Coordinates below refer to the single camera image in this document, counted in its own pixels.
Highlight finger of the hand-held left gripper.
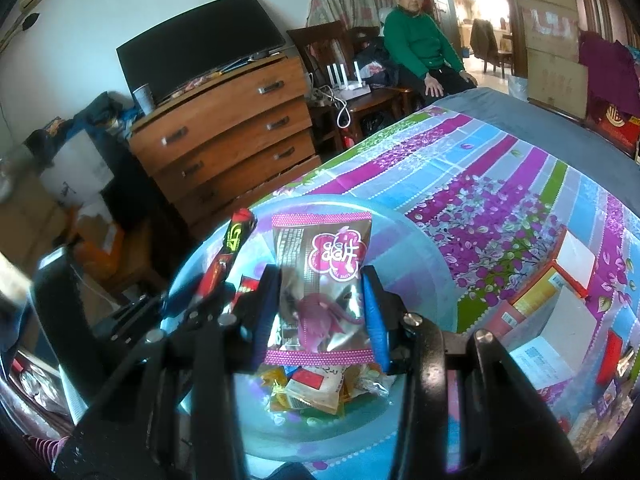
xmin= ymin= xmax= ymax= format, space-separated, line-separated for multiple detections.
xmin=107 ymin=286 xmax=223 ymax=343

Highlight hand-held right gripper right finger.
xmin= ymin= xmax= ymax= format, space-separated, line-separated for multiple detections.
xmin=360 ymin=265 xmax=583 ymax=480

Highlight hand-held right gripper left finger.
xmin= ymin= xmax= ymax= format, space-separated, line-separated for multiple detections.
xmin=55 ymin=262 xmax=283 ymax=480

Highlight clear plastic bowl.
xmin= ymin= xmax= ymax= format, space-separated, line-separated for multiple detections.
xmin=165 ymin=195 xmax=458 ymax=466

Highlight black red coffee stick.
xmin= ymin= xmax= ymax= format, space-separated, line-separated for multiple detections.
xmin=197 ymin=208 xmax=258 ymax=306

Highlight silver pink-edged snack packet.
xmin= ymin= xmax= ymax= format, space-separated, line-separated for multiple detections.
xmin=264 ymin=211 xmax=376 ymax=368

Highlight pile of mixed snack packets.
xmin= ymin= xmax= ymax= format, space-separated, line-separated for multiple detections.
xmin=232 ymin=275 xmax=398 ymax=418
xmin=565 ymin=375 xmax=636 ymax=466

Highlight white storage box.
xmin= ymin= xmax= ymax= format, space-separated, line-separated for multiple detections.
xmin=40 ymin=132 xmax=116 ymax=211

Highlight orange red box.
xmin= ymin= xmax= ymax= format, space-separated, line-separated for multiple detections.
xmin=480 ymin=227 xmax=598 ymax=341

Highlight floral striped bedsheet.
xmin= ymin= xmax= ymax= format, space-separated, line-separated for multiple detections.
xmin=250 ymin=87 xmax=640 ymax=480

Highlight person's own leg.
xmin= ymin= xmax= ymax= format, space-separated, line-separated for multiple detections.
xmin=270 ymin=460 xmax=321 ymax=480

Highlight wooden dresser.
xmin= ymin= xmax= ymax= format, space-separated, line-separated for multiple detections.
xmin=129 ymin=55 xmax=323 ymax=241

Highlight tall white lavender box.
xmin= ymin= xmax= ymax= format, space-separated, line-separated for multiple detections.
xmin=500 ymin=285 xmax=598 ymax=396

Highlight grey paper cup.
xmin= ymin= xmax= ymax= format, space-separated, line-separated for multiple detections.
xmin=132 ymin=84 xmax=156 ymax=116

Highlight white router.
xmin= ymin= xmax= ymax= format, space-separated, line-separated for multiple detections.
xmin=325 ymin=60 xmax=373 ymax=101

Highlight small red packet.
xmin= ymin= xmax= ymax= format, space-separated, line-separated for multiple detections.
xmin=595 ymin=332 xmax=626 ymax=386

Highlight black television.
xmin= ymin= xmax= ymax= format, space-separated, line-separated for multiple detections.
xmin=116 ymin=0 xmax=287 ymax=106

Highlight dark wooden chair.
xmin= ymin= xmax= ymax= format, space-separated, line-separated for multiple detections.
xmin=286 ymin=22 xmax=416 ymax=161

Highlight large plain cardboard box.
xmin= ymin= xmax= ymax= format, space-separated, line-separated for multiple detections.
xmin=527 ymin=47 xmax=588 ymax=121

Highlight chair with dark jacket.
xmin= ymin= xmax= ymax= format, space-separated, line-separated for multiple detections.
xmin=470 ymin=17 xmax=516 ymax=78

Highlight red gift bag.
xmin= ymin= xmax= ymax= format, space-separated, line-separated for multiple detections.
xmin=590 ymin=100 xmax=640 ymax=161

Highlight red printed cardboard box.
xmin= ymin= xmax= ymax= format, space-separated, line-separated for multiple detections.
xmin=520 ymin=2 xmax=581 ymax=58

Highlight maroon cloth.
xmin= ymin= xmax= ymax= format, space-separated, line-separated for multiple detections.
xmin=577 ymin=30 xmax=640 ymax=118

